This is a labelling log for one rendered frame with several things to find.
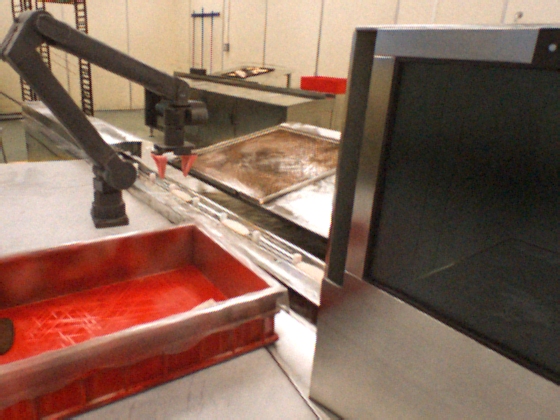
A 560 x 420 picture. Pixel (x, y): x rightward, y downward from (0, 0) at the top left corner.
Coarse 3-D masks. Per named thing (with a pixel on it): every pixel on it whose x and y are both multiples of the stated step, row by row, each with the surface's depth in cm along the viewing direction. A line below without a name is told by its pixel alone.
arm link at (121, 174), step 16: (32, 16) 91; (16, 32) 92; (32, 32) 92; (0, 48) 95; (16, 48) 91; (32, 48) 93; (16, 64) 92; (32, 64) 94; (32, 80) 96; (48, 80) 98; (48, 96) 99; (64, 96) 101; (64, 112) 102; (80, 112) 105; (64, 128) 106; (80, 128) 106; (80, 144) 108; (96, 144) 109; (96, 160) 110; (112, 160) 111; (112, 176) 112; (128, 176) 115
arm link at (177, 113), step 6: (168, 108) 123; (174, 108) 123; (180, 108) 124; (186, 108) 125; (168, 114) 123; (174, 114) 123; (180, 114) 123; (186, 114) 127; (168, 120) 124; (174, 120) 123; (180, 120) 124; (186, 120) 128; (168, 126) 124; (174, 126) 124; (180, 126) 125
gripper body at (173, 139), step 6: (168, 132) 125; (174, 132) 124; (180, 132) 125; (168, 138) 125; (174, 138) 125; (180, 138) 126; (156, 144) 127; (162, 144) 127; (168, 144) 126; (174, 144) 125; (180, 144) 126; (186, 144) 130; (162, 150) 123; (168, 150) 125; (174, 150) 126
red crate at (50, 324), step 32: (96, 288) 86; (128, 288) 86; (160, 288) 87; (192, 288) 87; (32, 320) 75; (64, 320) 76; (96, 320) 76; (128, 320) 76; (256, 320) 69; (32, 352) 68; (192, 352) 65; (224, 352) 68; (96, 384) 58; (128, 384) 60; (0, 416) 52; (32, 416) 54; (64, 416) 56
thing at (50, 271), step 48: (96, 240) 83; (144, 240) 88; (192, 240) 94; (0, 288) 76; (48, 288) 81; (240, 288) 78; (144, 336) 58; (192, 336) 62; (0, 384) 50; (48, 384) 53
